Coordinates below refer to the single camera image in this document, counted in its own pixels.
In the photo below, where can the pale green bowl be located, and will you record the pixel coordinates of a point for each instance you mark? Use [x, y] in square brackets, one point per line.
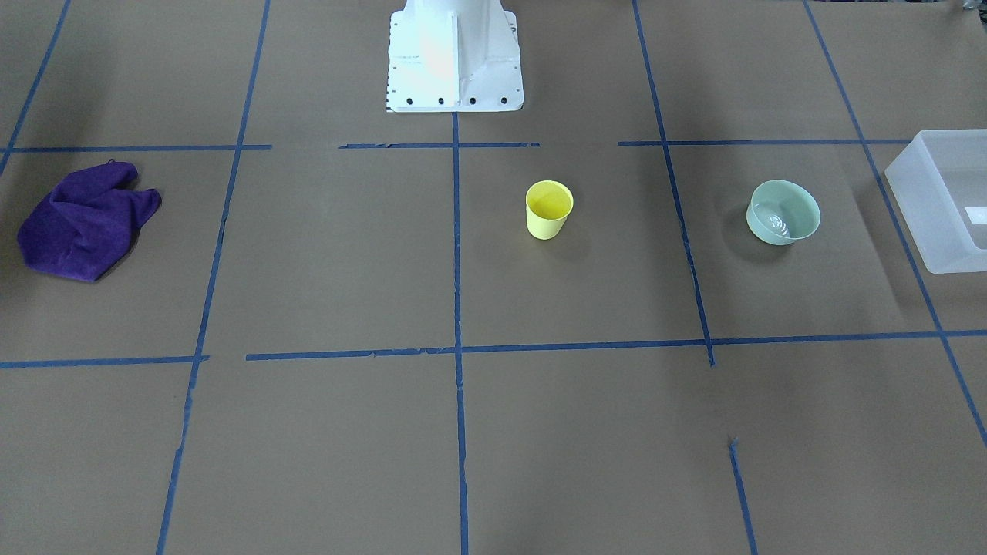
[781, 213]

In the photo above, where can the yellow plastic cup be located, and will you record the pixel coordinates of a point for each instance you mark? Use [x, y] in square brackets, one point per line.
[548, 204]

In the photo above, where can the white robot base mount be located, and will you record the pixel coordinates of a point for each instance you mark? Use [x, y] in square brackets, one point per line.
[454, 57]

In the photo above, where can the translucent plastic storage box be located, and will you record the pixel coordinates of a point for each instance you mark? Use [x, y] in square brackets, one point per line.
[939, 181]

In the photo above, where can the purple crumpled cloth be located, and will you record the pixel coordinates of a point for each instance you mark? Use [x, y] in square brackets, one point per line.
[87, 223]

